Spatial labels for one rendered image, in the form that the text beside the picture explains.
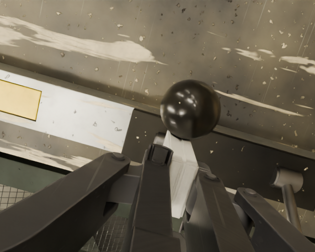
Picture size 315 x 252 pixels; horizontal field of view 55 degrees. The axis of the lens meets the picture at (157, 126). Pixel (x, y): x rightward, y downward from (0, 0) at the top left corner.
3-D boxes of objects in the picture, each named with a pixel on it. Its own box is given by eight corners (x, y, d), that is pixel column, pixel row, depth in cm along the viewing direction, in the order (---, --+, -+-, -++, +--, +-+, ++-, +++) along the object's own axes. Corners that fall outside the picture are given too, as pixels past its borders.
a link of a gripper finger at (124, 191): (156, 216, 13) (91, 198, 13) (159, 174, 18) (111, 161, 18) (166, 186, 13) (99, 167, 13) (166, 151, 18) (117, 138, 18)
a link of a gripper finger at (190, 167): (184, 161, 15) (199, 166, 15) (178, 129, 21) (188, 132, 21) (167, 216, 15) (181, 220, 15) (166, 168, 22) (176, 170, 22)
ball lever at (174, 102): (178, 171, 30) (223, 139, 17) (141, 161, 29) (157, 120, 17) (187, 135, 31) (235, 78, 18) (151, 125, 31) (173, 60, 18)
